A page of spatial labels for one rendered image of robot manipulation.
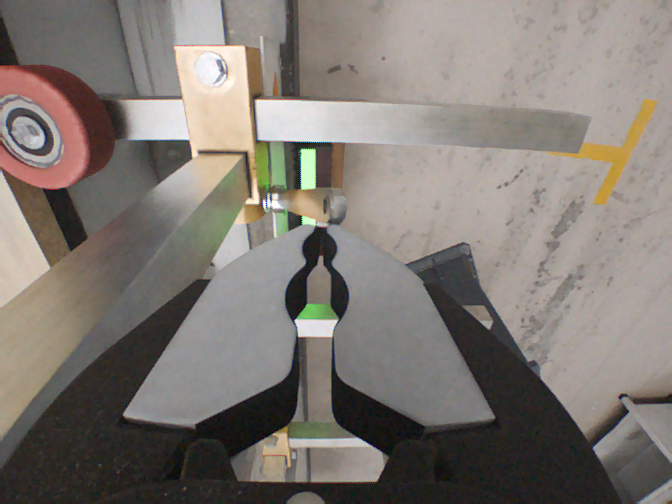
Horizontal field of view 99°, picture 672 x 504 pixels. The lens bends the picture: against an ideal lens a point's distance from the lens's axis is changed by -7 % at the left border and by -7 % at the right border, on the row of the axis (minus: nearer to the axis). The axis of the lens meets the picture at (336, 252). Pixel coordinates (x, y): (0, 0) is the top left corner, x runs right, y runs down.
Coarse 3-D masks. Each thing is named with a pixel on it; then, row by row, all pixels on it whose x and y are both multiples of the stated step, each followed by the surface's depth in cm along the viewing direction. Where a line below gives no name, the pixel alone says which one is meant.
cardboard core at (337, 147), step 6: (336, 144) 100; (342, 144) 102; (336, 150) 101; (342, 150) 103; (336, 156) 103; (342, 156) 104; (336, 162) 104; (342, 162) 105; (336, 168) 105; (342, 168) 107; (336, 174) 106; (342, 174) 108; (336, 180) 107; (342, 180) 109; (336, 186) 108; (342, 186) 111
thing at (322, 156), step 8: (320, 152) 40; (328, 152) 40; (320, 160) 41; (328, 160) 41; (320, 168) 42; (328, 168) 42; (320, 176) 42; (328, 176) 42; (320, 184) 43; (328, 184) 43; (320, 224) 46; (320, 248) 48
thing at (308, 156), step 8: (304, 152) 40; (312, 152) 40; (304, 160) 41; (312, 160) 41; (304, 168) 42; (312, 168) 42; (304, 176) 42; (312, 176) 42; (304, 184) 43; (312, 184) 43; (312, 224) 46
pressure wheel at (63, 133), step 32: (0, 96) 18; (32, 96) 18; (64, 96) 18; (96, 96) 21; (0, 128) 19; (32, 128) 19; (64, 128) 19; (96, 128) 20; (0, 160) 20; (32, 160) 20; (64, 160) 20; (96, 160) 21
